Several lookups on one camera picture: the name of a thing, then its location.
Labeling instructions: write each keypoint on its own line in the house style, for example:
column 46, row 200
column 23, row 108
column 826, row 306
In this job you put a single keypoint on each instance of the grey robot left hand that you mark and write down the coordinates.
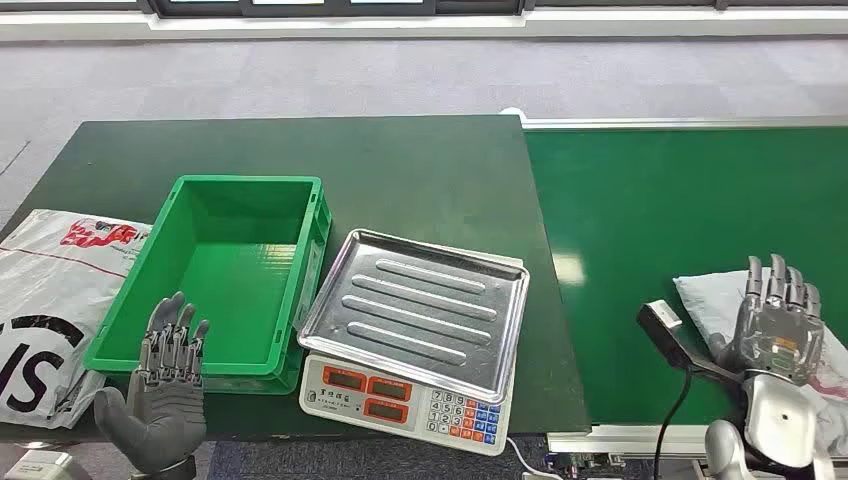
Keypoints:
column 162, row 411

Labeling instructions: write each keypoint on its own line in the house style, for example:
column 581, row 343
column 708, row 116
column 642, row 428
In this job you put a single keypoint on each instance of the green conveyor belt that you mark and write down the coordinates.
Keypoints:
column 662, row 218

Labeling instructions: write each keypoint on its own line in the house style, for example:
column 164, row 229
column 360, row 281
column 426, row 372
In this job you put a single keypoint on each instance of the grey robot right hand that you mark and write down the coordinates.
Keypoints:
column 778, row 338

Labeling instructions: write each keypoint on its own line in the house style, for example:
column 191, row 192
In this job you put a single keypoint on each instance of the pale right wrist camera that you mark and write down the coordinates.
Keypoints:
column 662, row 324

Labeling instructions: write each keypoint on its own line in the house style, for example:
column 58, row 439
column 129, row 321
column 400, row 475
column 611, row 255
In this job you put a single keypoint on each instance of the white courier bag red print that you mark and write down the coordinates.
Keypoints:
column 53, row 278

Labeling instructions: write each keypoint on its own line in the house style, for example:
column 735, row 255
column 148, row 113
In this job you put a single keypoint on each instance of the green plastic crate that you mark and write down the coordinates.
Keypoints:
column 232, row 265

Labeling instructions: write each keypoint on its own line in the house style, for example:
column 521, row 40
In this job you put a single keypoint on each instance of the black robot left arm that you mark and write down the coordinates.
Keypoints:
column 166, row 474

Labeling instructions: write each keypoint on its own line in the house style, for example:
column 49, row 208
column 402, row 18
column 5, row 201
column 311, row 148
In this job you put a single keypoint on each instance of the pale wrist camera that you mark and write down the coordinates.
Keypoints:
column 36, row 467
column 662, row 324

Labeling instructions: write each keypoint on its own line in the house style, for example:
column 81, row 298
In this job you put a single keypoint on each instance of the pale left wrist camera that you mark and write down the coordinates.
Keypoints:
column 36, row 467

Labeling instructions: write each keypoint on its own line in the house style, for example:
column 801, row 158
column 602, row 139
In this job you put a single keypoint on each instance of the grey plastic mailer package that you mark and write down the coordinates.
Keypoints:
column 712, row 305

